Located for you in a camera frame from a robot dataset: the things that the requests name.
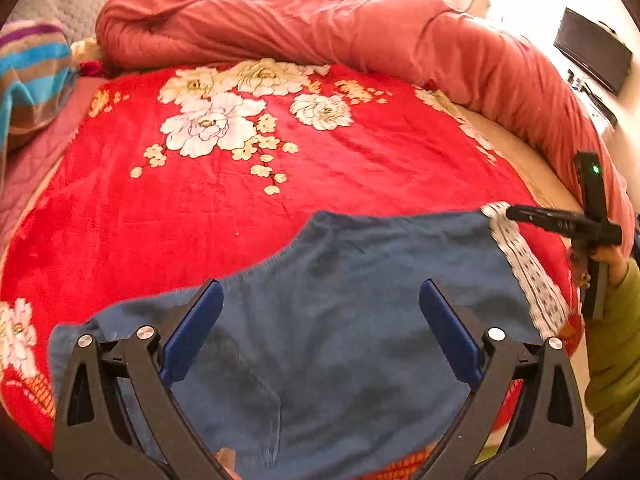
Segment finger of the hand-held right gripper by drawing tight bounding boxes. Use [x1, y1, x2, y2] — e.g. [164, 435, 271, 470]
[506, 203, 583, 241]

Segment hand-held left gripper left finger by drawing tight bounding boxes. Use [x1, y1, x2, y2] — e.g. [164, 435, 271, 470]
[52, 280, 236, 480]

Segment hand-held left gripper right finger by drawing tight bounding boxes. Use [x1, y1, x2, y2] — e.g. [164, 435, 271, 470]
[415, 278, 588, 480]

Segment blue denim pants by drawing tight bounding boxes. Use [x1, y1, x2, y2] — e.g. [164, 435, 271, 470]
[50, 202, 573, 480]

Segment person's right hand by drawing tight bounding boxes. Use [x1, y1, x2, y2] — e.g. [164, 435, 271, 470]
[607, 245, 629, 282]

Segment beige bed sheet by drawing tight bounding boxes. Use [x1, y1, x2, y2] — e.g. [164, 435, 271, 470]
[460, 107, 587, 211]

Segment red floral blanket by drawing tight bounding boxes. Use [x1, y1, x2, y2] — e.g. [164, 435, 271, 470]
[0, 59, 586, 480]

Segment black monitor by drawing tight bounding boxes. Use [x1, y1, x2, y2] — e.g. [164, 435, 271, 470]
[554, 7, 634, 96]

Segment pink quilted sheet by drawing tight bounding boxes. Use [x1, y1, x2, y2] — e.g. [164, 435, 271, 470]
[0, 77, 107, 248]

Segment cream and red cloth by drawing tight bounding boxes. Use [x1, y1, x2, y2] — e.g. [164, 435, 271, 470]
[71, 37, 110, 79]

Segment striped blue brown towel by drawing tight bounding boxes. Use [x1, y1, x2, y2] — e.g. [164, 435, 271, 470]
[0, 20, 77, 152]

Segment coral pink duvet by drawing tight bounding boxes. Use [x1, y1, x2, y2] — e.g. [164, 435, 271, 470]
[95, 0, 636, 261]

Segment grey quilted cushion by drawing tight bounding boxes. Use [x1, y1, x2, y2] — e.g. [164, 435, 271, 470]
[10, 0, 151, 45]

